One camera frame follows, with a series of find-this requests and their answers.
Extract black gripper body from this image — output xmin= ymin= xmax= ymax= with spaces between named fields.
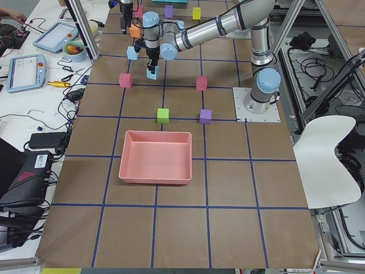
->
xmin=120 ymin=5 xmax=133 ymax=35
xmin=146 ymin=48 xmax=160 ymax=71

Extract light blue foam block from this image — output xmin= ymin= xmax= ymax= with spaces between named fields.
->
xmin=146 ymin=66 xmax=160 ymax=80
xmin=126 ymin=46 xmax=139 ymax=61

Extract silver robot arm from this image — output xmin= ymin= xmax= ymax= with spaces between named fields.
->
xmin=135 ymin=0 xmax=281 ymax=115
xmin=108 ymin=0 xmax=141 ymax=35

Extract pink block near arm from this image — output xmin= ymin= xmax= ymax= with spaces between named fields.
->
xmin=196 ymin=76 xmax=208 ymax=91

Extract pink block near blue tray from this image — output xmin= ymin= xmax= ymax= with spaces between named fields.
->
xmin=135 ymin=5 xmax=144 ymax=18

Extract orange block far side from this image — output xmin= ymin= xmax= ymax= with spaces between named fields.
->
xmin=129 ymin=24 xmax=141 ymax=38

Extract beige bowl with lemon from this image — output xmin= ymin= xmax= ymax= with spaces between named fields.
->
xmin=88 ymin=20 xmax=99 ymax=38

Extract pink block far side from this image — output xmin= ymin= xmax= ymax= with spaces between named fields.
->
xmin=119 ymin=73 xmax=132 ymax=88

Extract purple block near blue tray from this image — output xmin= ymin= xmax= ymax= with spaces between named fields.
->
xmin=164 ymin=5 xmax=173 ymax=18

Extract yellow foam block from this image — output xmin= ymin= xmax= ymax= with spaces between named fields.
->
xmin=192 ymin=7 xmax=201 ymax=20

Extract green foam block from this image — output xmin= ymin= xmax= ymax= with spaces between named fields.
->
xmin=157 ymin=108 xmax=169 ymax=124

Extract green bowl with fruit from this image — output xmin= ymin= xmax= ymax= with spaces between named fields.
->
xmin=63 ymin=41 xmax=87 ymax=62

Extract teach pendant near scissors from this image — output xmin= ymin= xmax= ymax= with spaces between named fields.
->
xmin=33 ymin=22 xmax=79 ymax=53

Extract purple block near pink tray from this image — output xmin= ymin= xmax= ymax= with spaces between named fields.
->
xmin=199 ymin=109 xmax=212 ymax=125

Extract scissors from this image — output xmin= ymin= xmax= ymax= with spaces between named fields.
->
xmin=61 ymin=66 xmax=84 ymax=82

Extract gold metal tool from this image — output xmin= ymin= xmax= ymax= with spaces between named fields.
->
xmin=47 ymin=81 xmax=71 ymax=88

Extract pink plastic tray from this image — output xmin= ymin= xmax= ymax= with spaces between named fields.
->
xmin=119 ymin=130 xmax=192 ymax=185

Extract teach pendant near bowl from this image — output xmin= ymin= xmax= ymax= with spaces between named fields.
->
xmin=6 ymin=54 xmax=47 ymax=93

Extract black power adapter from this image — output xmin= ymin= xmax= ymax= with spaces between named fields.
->
xmin=28 ymin=132 xmax=66 ymax=149

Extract white chair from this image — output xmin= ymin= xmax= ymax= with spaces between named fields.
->
xmin=293 ymin=115 xmax=361 ymax=209

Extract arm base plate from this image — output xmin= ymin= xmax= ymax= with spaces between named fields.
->
xmin=233 ymin=87 xmax=281 ymax=123

